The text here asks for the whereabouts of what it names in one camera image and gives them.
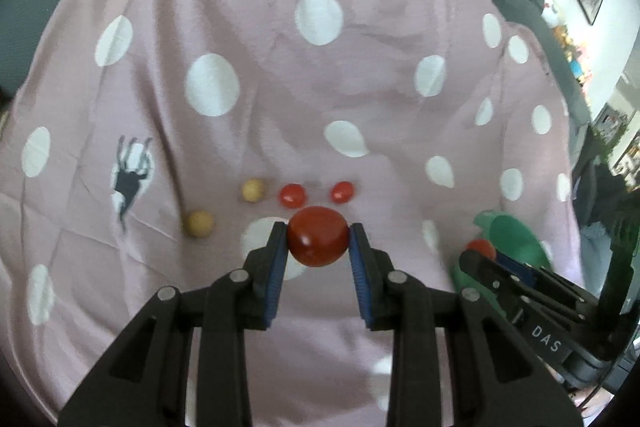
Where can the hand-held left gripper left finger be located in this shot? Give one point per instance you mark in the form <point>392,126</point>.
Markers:
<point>276,279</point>

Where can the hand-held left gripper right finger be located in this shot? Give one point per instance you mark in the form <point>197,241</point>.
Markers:
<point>361,279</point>

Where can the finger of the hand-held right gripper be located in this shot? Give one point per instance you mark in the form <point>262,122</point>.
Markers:
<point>500,292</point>
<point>520,268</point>

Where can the green plastic bowl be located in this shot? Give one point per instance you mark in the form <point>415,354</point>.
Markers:
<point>520,239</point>

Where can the red cherry tomato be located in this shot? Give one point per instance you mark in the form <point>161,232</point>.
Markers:
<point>317,238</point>
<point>343,192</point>
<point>481,249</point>
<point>292,196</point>

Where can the tan longan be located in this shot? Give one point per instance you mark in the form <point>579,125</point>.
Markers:
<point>200,224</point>
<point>253,190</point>

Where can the pink polka dot blanket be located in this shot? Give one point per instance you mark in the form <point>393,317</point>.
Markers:
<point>350,82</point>

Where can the colourful toy figures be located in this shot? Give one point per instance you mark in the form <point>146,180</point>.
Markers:
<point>550,2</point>

